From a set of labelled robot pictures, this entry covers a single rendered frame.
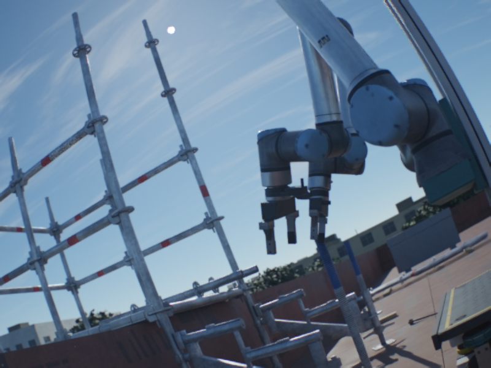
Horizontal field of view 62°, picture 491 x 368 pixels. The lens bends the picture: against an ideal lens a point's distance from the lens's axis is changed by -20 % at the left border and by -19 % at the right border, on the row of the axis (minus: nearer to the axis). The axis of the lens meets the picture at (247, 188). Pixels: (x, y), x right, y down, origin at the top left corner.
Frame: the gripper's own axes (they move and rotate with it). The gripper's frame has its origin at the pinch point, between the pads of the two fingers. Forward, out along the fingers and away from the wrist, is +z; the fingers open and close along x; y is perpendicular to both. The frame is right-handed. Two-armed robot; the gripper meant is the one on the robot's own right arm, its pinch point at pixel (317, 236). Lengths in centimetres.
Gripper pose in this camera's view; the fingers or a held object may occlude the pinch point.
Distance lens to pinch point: 184.4
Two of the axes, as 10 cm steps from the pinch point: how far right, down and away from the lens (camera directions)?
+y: 9.4, -0.2, -3.5
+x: 3.4, 2.1, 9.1
